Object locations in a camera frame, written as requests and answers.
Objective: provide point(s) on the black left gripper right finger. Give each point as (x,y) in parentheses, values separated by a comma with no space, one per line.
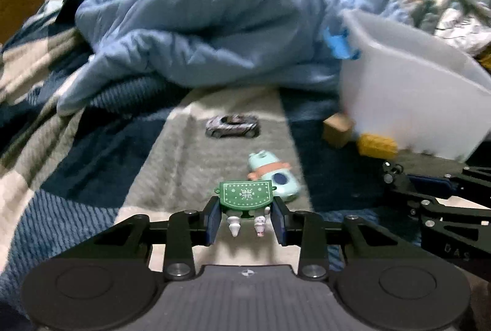
(307,231)

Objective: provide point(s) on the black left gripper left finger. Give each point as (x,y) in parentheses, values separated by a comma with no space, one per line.
(185,230)

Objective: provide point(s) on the green toy with drills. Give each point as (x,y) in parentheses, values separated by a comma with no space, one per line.
(245,199)

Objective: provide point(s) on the mint capsule toy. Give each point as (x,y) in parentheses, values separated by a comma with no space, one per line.
(265,166)

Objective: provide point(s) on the plaid blue grey blanket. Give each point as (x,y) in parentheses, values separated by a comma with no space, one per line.
(139,146)

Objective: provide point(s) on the yellow toy brick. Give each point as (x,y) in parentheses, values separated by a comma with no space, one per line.
(376,146)

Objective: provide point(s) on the small wooden cube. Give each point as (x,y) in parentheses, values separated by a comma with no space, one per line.
(338,130)

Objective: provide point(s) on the silver toy car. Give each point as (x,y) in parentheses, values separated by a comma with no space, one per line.
(233,125)

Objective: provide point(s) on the white plastic storage bin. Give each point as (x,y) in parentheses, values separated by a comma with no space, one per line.
(413,87)

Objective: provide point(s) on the patterned white quilt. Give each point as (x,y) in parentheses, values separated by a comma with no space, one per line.
(463,24)

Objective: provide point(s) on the blue bin clip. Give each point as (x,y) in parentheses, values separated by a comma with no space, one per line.
(339,45)

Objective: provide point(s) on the light blue quilt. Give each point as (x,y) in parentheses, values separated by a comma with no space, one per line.
(208,43)

